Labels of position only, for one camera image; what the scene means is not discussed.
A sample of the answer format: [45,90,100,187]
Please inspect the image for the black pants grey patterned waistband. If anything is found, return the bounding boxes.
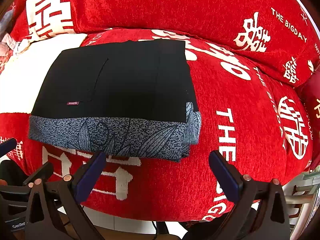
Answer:
[29,39,202,161]

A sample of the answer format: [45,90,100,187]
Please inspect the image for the metal rack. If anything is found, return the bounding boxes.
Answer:
[283,166,319,239]

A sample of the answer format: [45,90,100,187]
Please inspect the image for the white bed sheet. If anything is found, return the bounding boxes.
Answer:
[0,34,87,114]

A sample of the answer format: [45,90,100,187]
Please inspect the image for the red blanket white characters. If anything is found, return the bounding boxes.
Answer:
[1,29,312,221]

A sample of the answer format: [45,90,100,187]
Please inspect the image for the pile of clothes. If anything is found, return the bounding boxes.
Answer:
[0,5,30,73]

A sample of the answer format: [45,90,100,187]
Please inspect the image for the dark red cushion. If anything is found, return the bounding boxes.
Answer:
[297,68,320,170]

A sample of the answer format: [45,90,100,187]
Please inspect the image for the red pillow white characters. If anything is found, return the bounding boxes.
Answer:
[11,0,319,87]

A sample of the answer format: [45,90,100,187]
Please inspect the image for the black cable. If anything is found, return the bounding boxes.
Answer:
[150,220,160,240]

